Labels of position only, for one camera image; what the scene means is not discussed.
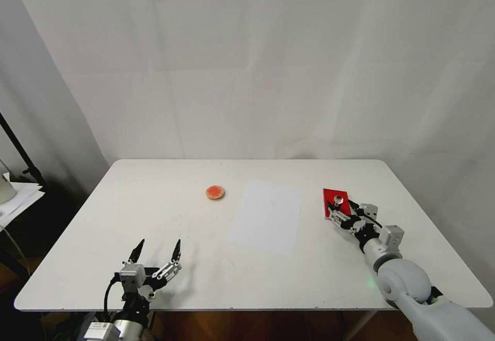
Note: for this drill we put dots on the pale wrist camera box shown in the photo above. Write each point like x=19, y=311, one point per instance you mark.
x=369, y=210
x=132, y=276

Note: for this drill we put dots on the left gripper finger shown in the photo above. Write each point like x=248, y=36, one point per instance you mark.
x=175, y=257
x=136, y=252

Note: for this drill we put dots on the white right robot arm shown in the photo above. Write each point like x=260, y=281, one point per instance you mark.
x=402, y=283

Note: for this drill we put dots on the small clear stamp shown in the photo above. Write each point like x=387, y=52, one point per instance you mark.
x=338, y=200

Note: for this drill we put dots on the white table leg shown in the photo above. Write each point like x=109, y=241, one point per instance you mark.
x=361, y=325

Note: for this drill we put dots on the white rounded container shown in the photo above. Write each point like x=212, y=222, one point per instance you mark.
x=5, y=188

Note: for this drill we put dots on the black stand pole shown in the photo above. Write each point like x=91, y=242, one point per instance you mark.
x=19, y=151

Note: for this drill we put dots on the stack of white papers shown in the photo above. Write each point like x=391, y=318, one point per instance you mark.
x=23, y=196

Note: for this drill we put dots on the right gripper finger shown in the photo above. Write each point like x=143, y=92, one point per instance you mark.
x=354, y=205
x=337, y=215

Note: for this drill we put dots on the round red ink pad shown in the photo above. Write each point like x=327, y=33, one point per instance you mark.
x=215, y=192

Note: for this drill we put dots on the white paper sheet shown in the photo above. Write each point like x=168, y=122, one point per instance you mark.
x=267, y=217

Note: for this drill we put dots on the red rectangular ink pad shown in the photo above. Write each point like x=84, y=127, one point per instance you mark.
x=333, y=195

